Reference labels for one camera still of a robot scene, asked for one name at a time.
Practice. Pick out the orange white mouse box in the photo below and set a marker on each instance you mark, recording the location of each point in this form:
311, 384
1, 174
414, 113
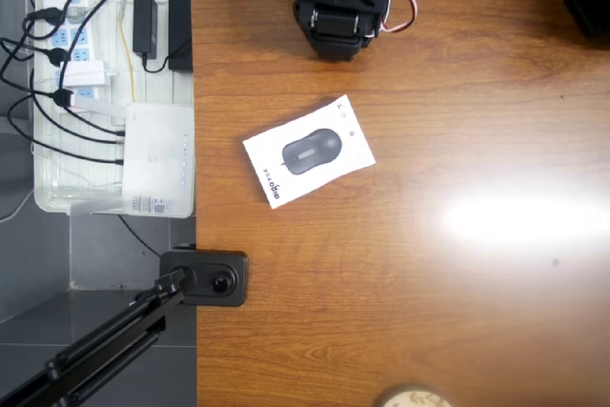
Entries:
310, 154

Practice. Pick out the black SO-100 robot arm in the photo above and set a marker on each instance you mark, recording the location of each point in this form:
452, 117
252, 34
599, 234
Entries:
336, 45

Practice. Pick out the black boom clamp base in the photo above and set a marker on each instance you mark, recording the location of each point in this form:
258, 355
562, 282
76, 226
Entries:
224, 278

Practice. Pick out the white router with antennas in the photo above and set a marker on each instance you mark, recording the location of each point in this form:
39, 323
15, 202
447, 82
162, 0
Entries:
157, 159

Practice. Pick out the wide black power adapter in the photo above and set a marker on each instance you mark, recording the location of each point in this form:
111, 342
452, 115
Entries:
180, 30

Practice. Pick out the slim black power adapter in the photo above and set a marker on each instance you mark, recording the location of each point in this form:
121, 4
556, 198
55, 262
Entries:
145, 26

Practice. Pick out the white charger plug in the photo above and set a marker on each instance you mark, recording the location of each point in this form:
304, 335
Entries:
86, 74

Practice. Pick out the round wooden coaster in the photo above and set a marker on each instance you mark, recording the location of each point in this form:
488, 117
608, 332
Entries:
414, 397

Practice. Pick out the black power plug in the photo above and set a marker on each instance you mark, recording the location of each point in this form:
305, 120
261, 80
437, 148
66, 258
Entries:
58, 56
62, 97
50, 14

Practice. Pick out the white power strip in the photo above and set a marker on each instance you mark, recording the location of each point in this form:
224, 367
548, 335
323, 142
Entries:
78, 35

